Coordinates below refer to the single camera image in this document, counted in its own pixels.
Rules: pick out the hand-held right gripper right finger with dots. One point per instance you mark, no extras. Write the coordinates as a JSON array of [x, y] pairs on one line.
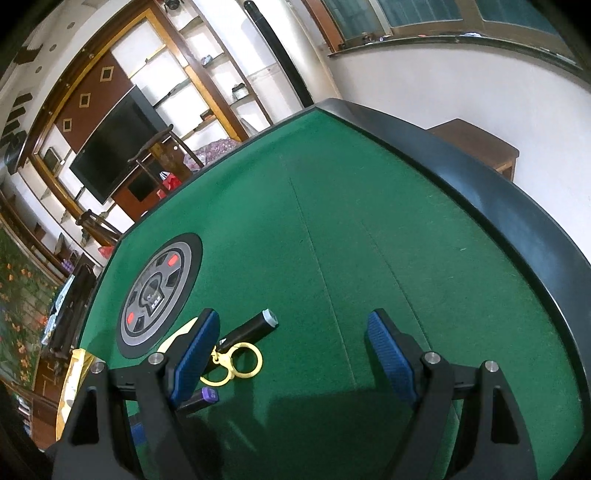
[[392, 360]]

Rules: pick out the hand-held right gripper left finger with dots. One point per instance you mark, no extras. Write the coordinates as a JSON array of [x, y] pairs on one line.
[[196, 355]]

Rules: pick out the black marker pen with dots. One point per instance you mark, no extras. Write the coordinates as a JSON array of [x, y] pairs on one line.
[[251, 326]]

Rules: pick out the white yellow-edged storage box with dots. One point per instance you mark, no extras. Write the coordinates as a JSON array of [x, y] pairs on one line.
[[76, 369]]

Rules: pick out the purple black usb stick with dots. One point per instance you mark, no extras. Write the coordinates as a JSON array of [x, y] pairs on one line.
[[205, 396]]

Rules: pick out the round grey table control panel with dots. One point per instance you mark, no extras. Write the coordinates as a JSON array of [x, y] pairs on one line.
[[157, 295]]

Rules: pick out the small blue object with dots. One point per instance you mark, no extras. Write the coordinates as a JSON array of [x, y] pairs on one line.
[[137, 434]]

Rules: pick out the black keyboard instrument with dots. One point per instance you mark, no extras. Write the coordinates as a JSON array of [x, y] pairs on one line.
[[69, 304]]

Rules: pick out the dark wooden chair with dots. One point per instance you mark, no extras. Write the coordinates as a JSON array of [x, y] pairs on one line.
[[92, 217], [150, 144]]

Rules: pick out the red bag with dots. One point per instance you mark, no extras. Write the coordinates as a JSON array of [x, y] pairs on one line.
[[168, 182]]

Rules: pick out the purple floral cloth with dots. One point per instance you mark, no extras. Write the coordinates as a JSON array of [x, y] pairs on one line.
[[212, 150]]

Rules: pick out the green felt mahjong table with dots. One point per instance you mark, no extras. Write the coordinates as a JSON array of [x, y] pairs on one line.
[[461, 157]]

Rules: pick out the black television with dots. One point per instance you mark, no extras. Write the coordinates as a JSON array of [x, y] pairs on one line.
[[115, 147]]

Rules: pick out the brown wooden stool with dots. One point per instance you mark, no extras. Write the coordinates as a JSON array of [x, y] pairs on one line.
[[475, 143]]

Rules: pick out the black vertical pipe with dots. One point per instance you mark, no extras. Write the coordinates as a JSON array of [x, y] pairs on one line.
[[277, 50]]

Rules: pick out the window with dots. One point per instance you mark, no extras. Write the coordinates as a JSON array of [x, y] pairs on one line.
[[415, 14]]

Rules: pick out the flower wall painting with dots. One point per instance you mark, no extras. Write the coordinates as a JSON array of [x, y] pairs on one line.
[[18, 295]]

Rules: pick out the wooden wall shelf unit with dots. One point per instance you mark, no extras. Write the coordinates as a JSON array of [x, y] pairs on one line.
[[92, 87]]

